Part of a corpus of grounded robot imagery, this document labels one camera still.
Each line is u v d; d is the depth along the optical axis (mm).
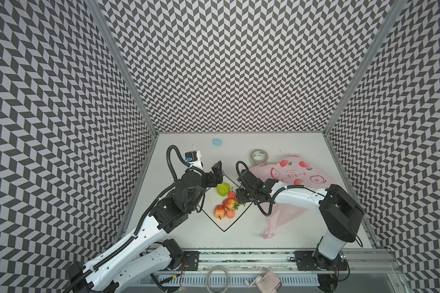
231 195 882
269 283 644
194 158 560
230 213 822
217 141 1141
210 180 594
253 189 667
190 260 722
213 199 907
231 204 833
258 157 1059
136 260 534
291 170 825
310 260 733
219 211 809
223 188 879
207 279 684
